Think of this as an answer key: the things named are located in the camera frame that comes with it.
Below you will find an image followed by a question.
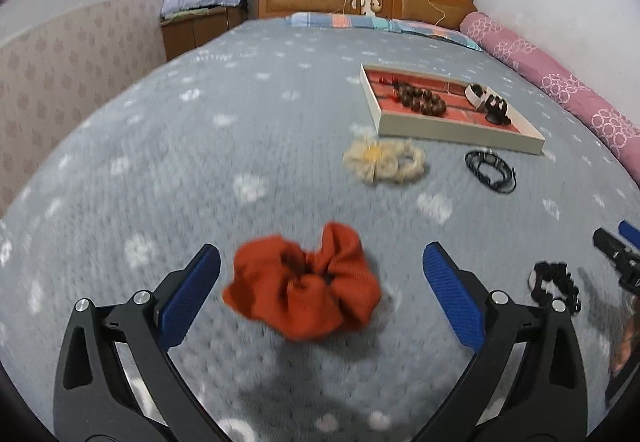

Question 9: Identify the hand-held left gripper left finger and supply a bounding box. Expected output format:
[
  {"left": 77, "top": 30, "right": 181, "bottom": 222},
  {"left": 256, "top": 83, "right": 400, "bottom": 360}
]
[{"left": 52, "top": 243, "right": 236, "bottom": 442}]

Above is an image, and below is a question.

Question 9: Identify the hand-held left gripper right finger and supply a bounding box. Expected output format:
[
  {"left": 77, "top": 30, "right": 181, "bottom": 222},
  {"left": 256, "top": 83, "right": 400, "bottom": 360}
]
[{"left": 414, "top": 242, "right": 591, "bottom": 442}]

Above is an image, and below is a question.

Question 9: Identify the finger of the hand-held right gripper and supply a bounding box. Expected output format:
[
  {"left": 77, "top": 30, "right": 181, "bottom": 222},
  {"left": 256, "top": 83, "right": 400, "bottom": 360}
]
[
  {"left": 592, "top": 228, "right": 640, "bottom": 269},
  {"left": 618, "top": 219, "right": 640, "bottom": 249}
]

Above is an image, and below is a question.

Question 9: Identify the black scrunchie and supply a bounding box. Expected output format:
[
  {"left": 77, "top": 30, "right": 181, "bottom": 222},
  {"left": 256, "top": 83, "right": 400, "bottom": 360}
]
[{"left": 528, "top": 260, "right": 582, "bottom": 318}]

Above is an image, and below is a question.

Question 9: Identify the orange fabric scrunchie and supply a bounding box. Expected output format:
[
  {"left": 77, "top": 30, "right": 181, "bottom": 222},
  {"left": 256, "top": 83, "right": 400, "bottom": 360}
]
[{"left": 222, "top": 221, "right": 382, "bottom": 342}]

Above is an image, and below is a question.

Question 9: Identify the cream tray with red lining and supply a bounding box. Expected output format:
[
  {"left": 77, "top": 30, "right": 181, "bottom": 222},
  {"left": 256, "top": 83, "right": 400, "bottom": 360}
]
[{"left": 360, "top": 62, "right": 546, "bottom": 156}]

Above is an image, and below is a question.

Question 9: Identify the black hair claw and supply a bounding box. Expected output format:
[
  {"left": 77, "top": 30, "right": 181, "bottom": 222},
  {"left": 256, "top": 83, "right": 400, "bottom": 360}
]
[{"left": 481, "top": 93, "right": 509, "bottom": 119}]

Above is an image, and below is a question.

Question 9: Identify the brown wooden bead bracelet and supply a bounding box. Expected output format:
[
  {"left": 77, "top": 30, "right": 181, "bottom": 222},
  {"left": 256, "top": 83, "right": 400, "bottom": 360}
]
[{"left": 389, "top": 81, "right": 448, "bottom": 117}]

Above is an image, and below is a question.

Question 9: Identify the person's right hand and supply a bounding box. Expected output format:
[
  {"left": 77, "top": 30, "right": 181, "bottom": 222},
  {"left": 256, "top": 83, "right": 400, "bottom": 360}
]
[{"left": 607, "top": 311, "right": 637, "bottom": 379}]

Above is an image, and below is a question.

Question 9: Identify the grey floral blanket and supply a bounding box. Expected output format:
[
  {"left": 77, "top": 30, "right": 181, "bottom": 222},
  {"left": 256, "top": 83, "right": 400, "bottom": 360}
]
[{"left": 0, "top": 16, "right": 640, "bottom": 442}]

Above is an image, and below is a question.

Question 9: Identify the cream flower scrunchie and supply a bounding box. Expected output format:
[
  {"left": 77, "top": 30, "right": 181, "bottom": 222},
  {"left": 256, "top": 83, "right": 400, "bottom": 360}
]
[{"left": 342, "top": 134, "right": 427, "bottom": 187}]

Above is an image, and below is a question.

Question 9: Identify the pink rolled quilt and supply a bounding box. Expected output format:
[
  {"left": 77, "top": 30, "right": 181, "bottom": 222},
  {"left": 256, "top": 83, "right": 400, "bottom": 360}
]
[{"left": 458, "top": 11, "right": 640, "bottom": 184}]

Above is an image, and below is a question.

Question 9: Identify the wooden nightstand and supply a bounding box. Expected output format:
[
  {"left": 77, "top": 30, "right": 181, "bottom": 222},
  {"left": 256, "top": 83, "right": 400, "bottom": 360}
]
[{"left": 159, "top": 4, "right": 250, "bottom": 63}]

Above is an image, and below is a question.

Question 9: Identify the black cord bracelet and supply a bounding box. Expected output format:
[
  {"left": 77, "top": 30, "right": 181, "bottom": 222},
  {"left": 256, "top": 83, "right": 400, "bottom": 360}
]
[{"left": 463, "top": 148, "right": 518, "bottom": 195}]

